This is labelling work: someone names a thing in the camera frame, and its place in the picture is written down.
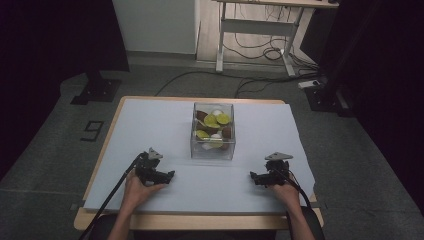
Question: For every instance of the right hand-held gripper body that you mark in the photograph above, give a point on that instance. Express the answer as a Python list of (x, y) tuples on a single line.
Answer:
[(276, 171)]

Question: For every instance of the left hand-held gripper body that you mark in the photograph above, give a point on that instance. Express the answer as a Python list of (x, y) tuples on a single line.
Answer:
[(146, 168)]

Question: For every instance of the clear plastic drawer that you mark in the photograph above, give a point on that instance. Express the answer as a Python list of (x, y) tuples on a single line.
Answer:
[(213, 154)]

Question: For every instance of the person's right hand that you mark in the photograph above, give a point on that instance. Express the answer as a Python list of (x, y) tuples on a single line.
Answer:
[(286, 196)]

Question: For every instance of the person's left hand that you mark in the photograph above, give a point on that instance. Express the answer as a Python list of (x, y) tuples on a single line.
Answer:
[(136, 195)]

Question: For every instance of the pale blue table mat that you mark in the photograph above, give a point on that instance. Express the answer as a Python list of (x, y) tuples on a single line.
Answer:
[(160, 133)]

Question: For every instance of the wooden table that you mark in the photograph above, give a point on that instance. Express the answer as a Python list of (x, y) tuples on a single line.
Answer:
[(186, 222)]

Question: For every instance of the pile of cut fruit pieces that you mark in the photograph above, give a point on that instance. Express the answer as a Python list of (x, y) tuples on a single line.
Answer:
[(211, 121)]

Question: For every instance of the black stand base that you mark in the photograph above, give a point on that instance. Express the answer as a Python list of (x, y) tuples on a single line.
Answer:
[(98, 90), (325, 96)]

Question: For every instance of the white power strip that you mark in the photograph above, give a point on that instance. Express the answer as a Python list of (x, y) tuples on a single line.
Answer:
[(308, 83)]

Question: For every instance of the white cabinet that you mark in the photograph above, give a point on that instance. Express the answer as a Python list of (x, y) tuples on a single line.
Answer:
[(153, 26)]

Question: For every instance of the black curtain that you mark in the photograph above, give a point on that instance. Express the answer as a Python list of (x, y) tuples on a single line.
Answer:
[(50, 40), (383, 66)]

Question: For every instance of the white metal frame desk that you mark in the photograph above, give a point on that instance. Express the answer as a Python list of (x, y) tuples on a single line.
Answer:
[(256, 26)]

